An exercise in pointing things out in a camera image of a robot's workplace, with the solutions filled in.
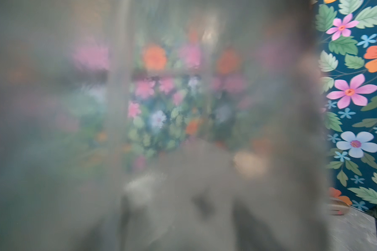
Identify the clear plastic spray bottle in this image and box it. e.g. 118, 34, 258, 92
0, 1, 328, 251

